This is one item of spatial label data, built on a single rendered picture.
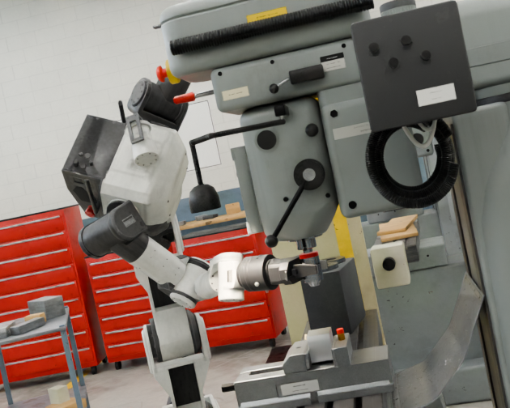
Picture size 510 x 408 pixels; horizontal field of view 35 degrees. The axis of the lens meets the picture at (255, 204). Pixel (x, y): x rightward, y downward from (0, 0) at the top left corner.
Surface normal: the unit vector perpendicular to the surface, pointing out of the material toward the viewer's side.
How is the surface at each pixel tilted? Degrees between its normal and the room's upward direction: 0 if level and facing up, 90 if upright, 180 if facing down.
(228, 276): 71
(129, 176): 58
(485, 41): 90
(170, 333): 81
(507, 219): 90
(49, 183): 90
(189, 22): 90
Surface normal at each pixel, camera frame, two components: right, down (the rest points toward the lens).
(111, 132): 0.03, -0.49
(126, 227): 0.73, -0.40
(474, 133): -0.14, 0.08
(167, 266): 0.62, -0.04
